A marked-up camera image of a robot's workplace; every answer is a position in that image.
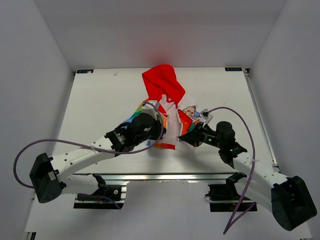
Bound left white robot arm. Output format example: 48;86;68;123
29;112;165;204

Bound right blue corner label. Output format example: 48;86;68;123
224;67;243;72

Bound aluminium rail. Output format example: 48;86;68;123
243;68;279;168
32;172;281;201

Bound aluminium right side rail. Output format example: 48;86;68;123
243;68;279;168

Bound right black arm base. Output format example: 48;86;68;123
205;172;247;213

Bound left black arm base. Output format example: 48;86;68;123
73;173;129;210

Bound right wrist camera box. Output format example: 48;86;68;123
200;109;213;125

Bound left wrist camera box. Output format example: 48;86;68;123
141;100;160;120

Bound blue corner label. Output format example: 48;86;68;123
76;69;94;74
224;67;243;72

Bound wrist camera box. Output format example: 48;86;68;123
141;100;160;120
200;109;213;125

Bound aluminium front rail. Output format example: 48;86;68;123
32;172;281;201

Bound white red cartoon jacket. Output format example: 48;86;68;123
123;64;213;152

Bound left blue corner label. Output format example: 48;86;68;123
76;69;94;74

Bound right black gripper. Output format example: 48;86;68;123
180;122;224;149

